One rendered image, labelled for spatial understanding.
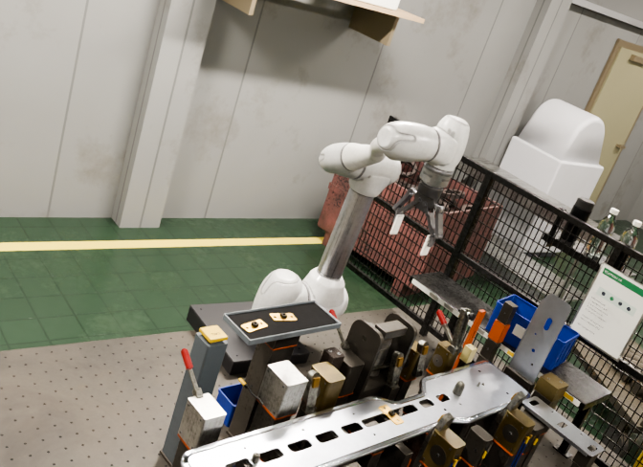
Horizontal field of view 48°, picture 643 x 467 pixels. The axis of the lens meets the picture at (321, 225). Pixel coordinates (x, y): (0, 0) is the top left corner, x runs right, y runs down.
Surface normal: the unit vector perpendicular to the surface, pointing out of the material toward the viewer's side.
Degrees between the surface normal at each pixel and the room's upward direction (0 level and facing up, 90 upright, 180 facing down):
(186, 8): 90
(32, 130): 90
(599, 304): 90
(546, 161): 90
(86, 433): 0
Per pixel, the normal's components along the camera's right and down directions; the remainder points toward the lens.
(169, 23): 0.57, 0.47
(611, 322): -0.72, 0.04
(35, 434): 0.30, -0.88
